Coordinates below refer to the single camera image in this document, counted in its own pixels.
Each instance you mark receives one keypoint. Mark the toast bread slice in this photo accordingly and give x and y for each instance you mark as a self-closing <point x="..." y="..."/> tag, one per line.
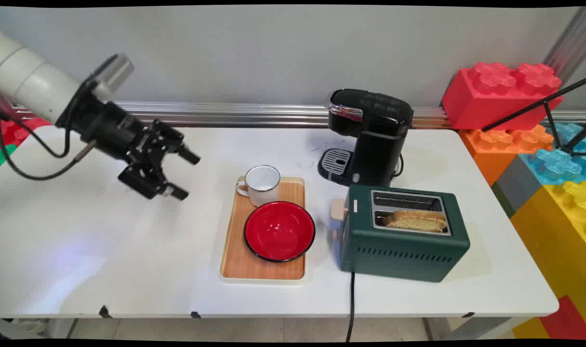
<point x="415" y="220"/>

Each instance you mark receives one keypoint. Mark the green two-slot toaster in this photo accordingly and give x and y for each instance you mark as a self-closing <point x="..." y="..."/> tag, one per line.
<point x="399" y="255"/>

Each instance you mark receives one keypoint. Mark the green toy brick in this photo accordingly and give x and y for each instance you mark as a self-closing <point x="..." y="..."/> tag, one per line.
<point x="6" y="155"/>

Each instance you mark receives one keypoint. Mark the large grey toy brick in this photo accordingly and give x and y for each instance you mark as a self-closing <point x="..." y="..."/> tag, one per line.
<point x="517" y="185"/>

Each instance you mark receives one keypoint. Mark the red bowl black rim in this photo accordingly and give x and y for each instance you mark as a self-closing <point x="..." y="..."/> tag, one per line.
<point x="279" y="231"/>

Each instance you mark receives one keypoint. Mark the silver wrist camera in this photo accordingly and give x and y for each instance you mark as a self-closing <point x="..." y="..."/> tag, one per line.
<point x="113" y="73"/>

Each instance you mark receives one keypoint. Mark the white table leg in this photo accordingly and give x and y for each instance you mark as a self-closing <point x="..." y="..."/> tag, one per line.
<point x="466" y="328"/>

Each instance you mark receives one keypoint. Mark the low red toy brick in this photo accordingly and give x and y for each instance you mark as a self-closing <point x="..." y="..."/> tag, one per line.
<point x="567" y="323"/>

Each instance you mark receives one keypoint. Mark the large red toy brick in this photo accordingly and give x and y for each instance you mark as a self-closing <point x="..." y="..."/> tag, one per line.
<point x="485" y="103"/>

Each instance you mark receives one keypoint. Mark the large blue toy brick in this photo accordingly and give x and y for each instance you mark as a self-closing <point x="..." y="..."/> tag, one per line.
<point x="558" y="164"/>

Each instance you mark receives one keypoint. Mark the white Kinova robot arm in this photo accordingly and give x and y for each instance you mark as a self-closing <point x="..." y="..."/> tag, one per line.
<point x="30" y="79"/>

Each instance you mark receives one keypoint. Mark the horizontal aluminium rail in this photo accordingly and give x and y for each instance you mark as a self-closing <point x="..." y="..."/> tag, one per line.
<point x="244" y="114"/>

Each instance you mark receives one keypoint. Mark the upright aluminium profile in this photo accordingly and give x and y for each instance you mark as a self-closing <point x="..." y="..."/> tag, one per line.
<point x="570" y="46"/>

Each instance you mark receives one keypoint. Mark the large orange toy brick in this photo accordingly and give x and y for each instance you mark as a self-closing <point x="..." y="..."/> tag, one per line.
<point x="490" y="149"/>

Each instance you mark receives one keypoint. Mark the small red toy brick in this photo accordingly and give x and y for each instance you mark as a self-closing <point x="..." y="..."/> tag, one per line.
<point x="18" y="132"/>

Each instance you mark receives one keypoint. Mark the black coffee machine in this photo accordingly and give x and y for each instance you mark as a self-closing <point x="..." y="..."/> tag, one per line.
<point x="374" y="140"/>

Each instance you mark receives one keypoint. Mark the large yellow toy brick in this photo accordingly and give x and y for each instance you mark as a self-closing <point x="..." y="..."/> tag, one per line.
<point x="558" y="241"/>

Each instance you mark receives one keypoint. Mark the wooden serving tray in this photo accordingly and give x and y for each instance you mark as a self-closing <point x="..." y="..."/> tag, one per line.
<point x="239" y="260"/>

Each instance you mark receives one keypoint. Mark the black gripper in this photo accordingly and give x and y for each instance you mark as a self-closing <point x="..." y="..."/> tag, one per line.
<point x="110" y="127"/>

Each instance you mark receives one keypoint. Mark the white enamel mug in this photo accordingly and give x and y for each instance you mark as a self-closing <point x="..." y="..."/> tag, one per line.
<point x="263" y="185"/>

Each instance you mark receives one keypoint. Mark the black tripod stand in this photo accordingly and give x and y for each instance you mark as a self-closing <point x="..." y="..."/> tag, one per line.
<point x="551" y="108"/>

